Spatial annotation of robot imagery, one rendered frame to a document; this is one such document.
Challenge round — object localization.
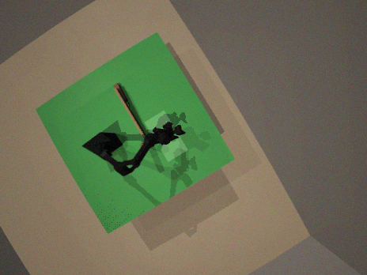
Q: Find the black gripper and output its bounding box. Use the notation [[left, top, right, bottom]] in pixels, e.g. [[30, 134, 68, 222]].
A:
[[165, 125, 185, 141]]

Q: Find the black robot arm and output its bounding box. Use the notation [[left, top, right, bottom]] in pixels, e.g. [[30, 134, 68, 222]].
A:
[[94, 122, 172, 176]]

